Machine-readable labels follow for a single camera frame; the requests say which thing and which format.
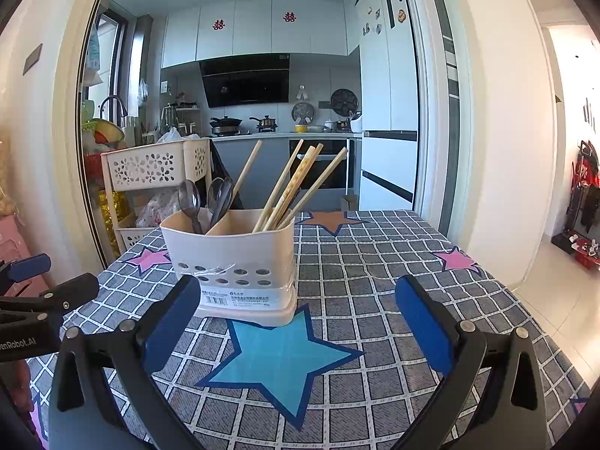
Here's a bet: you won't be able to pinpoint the black wok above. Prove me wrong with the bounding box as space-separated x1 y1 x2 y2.
209 116 245 135

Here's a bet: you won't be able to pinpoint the red hanging bag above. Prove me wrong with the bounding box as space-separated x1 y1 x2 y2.
565 139 600 236

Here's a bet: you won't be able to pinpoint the dark kitchen faucet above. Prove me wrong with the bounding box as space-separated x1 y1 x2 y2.
98 96 130 128

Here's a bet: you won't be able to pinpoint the plain wooden chopstick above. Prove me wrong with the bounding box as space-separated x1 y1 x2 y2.
228 139 264 203
252 139 305 234
280 147 350 228

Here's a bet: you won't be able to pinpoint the red and white plastic bag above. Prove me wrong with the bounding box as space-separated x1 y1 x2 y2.
136 192 182 228

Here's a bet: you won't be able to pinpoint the group of fridge magnets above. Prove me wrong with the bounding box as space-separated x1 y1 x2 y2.
361 0 409 39

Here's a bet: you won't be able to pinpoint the countertop spice rack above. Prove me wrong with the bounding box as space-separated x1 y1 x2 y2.
159 103 203 137

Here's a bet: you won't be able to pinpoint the white refrigerator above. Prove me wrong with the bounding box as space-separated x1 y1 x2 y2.
354 0 421 212

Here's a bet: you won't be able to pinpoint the metal spoons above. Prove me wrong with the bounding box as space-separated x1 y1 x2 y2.
177 179 205 236

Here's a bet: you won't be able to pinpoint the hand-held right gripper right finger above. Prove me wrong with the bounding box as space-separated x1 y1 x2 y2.
394 274 550 450

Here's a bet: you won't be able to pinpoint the black round moulded pan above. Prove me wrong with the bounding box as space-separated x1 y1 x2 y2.
330 88 361 116

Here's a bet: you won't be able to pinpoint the black range hood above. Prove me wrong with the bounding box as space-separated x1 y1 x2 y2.
199 54 291 109

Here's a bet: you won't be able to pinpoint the gold foil bag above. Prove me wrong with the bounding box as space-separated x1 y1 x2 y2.
97 190 130 254

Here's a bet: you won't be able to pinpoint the patterned wooden chopstick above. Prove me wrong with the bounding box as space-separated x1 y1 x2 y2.
272 143 326 231
262 145 318 232

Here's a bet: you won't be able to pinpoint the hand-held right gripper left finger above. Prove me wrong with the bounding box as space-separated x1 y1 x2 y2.
48 274 202 450

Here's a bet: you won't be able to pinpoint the person's left forearm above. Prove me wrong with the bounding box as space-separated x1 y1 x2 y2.
0 362 48 450

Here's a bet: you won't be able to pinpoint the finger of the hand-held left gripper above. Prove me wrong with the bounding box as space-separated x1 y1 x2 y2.
0 252 52 288
0 272 100 313

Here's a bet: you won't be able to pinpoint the grey wall switch plate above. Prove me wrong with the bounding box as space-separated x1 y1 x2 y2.
22 43 44 76

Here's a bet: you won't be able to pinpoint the black built-in oven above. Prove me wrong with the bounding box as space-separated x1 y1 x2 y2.
288 138 350 189

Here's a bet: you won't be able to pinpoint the white plastic utensil holder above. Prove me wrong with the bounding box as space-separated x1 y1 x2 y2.
159 208 299 327

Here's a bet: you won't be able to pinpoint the clear bag of pale balls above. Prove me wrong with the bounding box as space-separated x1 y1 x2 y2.
0 122 20 217

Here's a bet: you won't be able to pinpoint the dark plastic spoon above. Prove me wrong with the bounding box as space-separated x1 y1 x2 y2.
213 177 236 226
206 177 226 231

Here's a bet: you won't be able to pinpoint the white upper kitchen cabinets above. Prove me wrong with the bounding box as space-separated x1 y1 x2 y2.
162 0 362 69

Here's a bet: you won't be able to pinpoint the white perforated storage cart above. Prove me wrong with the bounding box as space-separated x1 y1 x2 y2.
100 138 212 254

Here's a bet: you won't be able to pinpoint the grey checked star tablecloth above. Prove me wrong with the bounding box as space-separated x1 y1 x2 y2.
25 208 594 450

